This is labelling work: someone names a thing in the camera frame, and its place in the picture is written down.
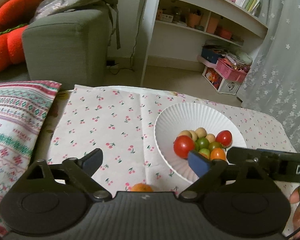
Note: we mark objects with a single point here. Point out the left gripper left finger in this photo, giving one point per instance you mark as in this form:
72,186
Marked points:
80,172

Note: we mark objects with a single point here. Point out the light green fruit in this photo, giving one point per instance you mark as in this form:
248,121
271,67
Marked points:
205,152

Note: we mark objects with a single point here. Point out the pale beige longan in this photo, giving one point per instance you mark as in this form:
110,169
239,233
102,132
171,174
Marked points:
193,135

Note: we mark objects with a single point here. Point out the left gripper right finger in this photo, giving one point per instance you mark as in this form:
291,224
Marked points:
208,172

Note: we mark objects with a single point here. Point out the floral lace curtain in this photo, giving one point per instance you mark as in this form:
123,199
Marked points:
272,85

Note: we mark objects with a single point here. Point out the brown longan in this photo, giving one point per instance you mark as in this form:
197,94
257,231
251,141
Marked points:
201,132
185,133

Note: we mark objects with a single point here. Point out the grey sofa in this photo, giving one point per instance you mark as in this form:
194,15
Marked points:
69,48

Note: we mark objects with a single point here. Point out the white bookshelf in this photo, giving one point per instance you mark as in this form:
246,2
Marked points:
171,33

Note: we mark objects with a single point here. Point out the large red tomato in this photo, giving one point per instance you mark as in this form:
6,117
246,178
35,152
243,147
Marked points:
183,145

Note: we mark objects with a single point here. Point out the green oval fruit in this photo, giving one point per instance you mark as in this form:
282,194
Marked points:
196,146

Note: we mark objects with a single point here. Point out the cherry print tablecloth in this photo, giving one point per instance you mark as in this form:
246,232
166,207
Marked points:
120,121

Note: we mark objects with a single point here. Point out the dark blue storage bin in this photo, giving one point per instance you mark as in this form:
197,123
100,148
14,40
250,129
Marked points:
212,53

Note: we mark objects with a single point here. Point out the red tomato with stem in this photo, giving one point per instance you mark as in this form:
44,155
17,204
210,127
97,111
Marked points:
225,138

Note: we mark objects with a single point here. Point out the white fluted plate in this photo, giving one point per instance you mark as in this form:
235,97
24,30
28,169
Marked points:
190,120

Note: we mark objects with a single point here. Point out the red plush flower pillow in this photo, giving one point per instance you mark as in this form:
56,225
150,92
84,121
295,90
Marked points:
14,18

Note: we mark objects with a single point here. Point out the small orange mandarin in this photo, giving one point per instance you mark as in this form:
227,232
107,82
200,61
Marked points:
141,187

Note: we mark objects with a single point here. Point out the person's right hand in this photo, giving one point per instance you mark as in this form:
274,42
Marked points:
295,199

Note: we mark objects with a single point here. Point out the brown longan front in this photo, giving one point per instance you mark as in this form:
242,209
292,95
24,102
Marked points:
185,133

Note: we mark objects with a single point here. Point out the white storage box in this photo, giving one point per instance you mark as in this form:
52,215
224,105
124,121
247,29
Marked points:
219,83

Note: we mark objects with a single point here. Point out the yellowish longan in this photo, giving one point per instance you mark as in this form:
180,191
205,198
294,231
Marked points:
210,137

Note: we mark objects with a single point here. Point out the pink plastic basket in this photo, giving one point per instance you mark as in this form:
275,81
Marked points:
229,73

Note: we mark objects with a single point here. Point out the olive green tomato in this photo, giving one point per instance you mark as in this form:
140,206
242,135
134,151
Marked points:
214,145

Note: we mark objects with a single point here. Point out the striped patterned cushion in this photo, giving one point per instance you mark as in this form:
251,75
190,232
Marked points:
24,106

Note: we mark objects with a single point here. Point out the small green tomato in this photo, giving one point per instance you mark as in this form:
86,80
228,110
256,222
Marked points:
202,143

